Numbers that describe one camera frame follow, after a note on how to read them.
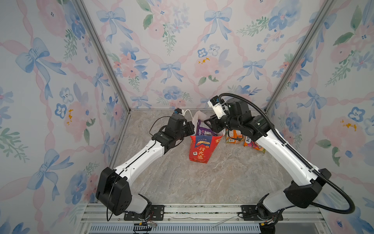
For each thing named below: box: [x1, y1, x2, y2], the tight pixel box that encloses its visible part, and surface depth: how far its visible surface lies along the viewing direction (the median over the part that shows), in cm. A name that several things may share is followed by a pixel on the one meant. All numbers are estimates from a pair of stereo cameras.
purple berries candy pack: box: [195, 119, 218, 137], surface depth 84 cm
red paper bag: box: [188, 110, 225, 164], surface depth 81 cm
